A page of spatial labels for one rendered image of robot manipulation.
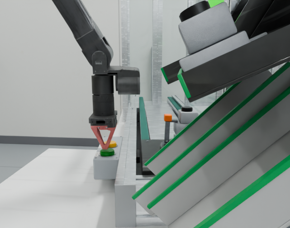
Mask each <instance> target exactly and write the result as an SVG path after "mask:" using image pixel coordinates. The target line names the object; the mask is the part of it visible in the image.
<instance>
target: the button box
mask: <svg viewBox="0 0 290 228"><path fill-rule="evenodd" d="M107 140H108V137H106V136H104V137H103V141H104V142H105V141H107ZM111 140H112V141H115V142H116V145H117V146H115V147H110V148H112V149H114V155H112V156H102V155H100V150H101V149H102V147H101V145H99V147H98V149H97V152H96V154H95V156H94V159H93V169H94V179H95V180H108V179H116V174H117V169H118V163H119V156H120V151H121V146H122V140H123V137H122V136H120V137H112V139H111Z"/></svg>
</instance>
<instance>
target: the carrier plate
mask: <svg viewBox="0 0 290 228"><path fill-rule="evenodd" d="M163 141H164V139H141V154H142V175H155V174H154V173H153V172H152V171H151V170H150V169H149V168H148V167H147V166H145V165H144V164H145V163H146V162H147V161H148V160H149V159H150V158H151V157H152V156H154V155H155V154H156V153H157V152H158V151H159V150H160V143H161V142H163Z"/></svg>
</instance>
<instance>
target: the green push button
mask: <svg viewBox="0 0 290 228"><path fill-rule="evenodd" d="M100 155H102V156H112V155H114V149H112V148H108V149H107V150H103V149H101V150H100Z"/></svg>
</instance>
